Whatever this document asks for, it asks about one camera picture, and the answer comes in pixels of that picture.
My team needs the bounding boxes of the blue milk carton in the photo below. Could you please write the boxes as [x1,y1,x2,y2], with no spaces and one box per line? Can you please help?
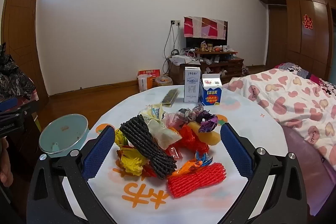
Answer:
[199,74,223,106]

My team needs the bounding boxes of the white and orange bag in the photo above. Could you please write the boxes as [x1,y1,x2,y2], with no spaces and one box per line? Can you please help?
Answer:
[137,75,153,92]

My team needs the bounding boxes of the black foam net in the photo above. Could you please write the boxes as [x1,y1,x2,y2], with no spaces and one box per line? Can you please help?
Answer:
[119,114,177,179]

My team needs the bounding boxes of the yellow translucent wrapper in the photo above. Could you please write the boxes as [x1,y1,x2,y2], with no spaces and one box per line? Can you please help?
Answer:
[187,122,222,146]

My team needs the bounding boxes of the purple foil wrapper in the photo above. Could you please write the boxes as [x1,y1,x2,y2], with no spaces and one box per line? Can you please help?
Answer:
[193,105,218,133]

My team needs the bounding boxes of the white milk carton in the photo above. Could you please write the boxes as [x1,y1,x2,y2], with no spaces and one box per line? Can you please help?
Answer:
[184,67,202,104]

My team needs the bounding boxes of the red paper decoration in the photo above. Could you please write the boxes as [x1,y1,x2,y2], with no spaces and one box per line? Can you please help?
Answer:
[302,14,314,30]

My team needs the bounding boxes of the red and pink cloth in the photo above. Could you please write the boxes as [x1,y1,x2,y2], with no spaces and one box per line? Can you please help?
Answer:
[184,16,227,39]

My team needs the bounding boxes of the brown wooden door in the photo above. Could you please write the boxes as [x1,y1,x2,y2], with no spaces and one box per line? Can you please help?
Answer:
[0,0,49,109]

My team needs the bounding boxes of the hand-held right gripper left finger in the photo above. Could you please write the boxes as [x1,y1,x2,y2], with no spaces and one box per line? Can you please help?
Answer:
[26,126,116,224]

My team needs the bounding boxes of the clear plastic bag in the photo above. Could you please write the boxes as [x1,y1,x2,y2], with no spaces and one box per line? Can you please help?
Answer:
[138,103,183,149]

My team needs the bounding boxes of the red foam net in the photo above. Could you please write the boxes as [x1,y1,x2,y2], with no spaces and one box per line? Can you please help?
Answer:
[167,162,227,198]

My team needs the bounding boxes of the brown wooden television stand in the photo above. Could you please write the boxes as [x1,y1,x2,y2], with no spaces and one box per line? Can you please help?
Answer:
[168,50,244,85]

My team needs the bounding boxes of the pink transparent wrapper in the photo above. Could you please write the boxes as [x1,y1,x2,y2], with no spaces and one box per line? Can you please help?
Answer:
[163,112,184,130]

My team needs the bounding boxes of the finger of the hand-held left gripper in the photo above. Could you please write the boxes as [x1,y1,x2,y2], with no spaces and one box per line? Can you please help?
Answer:
[0,97,18,112]
[8,103,32,120]

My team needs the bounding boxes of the dark wooden cabinet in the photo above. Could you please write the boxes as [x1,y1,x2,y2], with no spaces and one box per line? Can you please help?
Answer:
[5,101,49,182]

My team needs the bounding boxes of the person's left hand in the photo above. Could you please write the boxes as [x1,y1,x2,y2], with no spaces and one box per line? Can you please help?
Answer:
[0,139,13,188]

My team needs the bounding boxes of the brown striped candy wrapper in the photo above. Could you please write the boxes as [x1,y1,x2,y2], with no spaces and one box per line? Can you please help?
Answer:
[177,107,196,123]

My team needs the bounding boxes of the purple bed sheet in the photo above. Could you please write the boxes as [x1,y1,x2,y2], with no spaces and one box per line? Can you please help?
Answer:
[281,123,336,216]

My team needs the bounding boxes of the hanging cables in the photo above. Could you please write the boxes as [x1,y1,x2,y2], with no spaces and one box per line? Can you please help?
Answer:
[163,25,181,75]

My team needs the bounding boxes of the orange candy wrapper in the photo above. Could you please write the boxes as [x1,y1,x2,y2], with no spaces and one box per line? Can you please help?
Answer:
[172,151,213,177]

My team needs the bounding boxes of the red wrapper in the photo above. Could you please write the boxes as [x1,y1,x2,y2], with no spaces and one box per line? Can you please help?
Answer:
[168,124,210,153]

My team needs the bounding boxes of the white printed tablecloth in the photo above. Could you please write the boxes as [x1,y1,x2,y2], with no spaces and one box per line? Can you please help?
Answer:
[56,85,336,224]

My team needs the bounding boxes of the orange cardboard box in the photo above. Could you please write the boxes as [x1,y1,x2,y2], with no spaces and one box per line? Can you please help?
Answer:
[138,69,161,83]

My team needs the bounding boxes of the heart print blanket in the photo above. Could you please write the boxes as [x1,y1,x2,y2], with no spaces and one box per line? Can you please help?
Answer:
[223,63,336,169]

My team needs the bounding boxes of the brown wooden wardrobe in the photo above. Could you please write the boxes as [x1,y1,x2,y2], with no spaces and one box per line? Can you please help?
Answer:
[254,0,336,80]

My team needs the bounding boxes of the dark flat snack packet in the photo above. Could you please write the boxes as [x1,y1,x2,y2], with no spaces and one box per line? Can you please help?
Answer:
[161,88,179,107]

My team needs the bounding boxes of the white flat box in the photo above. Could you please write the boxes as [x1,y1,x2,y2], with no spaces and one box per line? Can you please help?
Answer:
[171,55,196,64]

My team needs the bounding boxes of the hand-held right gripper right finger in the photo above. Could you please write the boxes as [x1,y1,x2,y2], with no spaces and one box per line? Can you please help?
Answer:
[220,123,311,224]

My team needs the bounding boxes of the black printed plastic bag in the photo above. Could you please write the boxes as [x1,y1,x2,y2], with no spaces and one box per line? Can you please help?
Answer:
[0,43,36,104]

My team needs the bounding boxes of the light blue plastic bin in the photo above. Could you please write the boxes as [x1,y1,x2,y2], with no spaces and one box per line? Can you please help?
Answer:
[39,114,89,159]

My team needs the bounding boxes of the black television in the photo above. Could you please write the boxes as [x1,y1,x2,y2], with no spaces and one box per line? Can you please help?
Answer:
[184,16,228,52]

